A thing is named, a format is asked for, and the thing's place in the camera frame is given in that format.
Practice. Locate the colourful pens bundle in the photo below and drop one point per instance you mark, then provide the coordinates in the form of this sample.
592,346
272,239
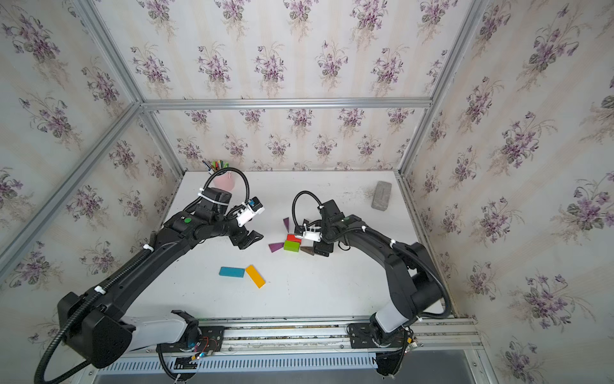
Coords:
215,165

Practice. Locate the aluminium mounting rail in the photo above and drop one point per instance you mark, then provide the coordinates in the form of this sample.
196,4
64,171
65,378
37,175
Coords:
276,336

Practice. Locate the teal rectangular block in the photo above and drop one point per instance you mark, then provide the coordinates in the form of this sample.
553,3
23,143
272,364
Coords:
232,272

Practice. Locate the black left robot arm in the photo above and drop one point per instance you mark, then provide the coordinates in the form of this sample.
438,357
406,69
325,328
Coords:
95,324

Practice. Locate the pink pen cup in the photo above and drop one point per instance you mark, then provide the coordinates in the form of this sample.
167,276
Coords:
225,181

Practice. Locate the white slotted cable duct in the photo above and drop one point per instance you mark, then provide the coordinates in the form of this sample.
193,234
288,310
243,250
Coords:
244,363

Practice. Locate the yellow rectangular block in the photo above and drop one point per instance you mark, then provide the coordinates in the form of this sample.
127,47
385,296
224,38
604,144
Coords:
255,276

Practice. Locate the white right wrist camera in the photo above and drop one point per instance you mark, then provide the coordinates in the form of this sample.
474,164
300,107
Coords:
308,234

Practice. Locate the brown triangle block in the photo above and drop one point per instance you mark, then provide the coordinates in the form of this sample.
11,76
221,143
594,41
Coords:
307,249

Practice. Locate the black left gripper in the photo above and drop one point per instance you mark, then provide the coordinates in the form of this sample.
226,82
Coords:
239,239

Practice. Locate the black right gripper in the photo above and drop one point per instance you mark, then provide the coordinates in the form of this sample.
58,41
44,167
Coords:
322,248

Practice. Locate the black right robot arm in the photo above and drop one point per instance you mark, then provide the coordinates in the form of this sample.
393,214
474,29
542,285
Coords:
416,289

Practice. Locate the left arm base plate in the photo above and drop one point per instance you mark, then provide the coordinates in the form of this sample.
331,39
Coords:
201,338

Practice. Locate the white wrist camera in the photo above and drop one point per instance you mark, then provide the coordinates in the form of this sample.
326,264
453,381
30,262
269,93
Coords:
249,210
308,234

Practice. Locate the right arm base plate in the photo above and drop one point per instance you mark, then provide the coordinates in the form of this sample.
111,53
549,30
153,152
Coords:
369,336

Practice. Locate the green rectangular block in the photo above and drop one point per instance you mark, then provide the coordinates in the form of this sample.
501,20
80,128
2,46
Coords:
291,246

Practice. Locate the grey rectangular stone block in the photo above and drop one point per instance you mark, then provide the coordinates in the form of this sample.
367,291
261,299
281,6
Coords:
381,196

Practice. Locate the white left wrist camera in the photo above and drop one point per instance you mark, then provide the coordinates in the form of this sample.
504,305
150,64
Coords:
249,210

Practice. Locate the red rectangular block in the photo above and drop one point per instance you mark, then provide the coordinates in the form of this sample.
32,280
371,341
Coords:
293,239

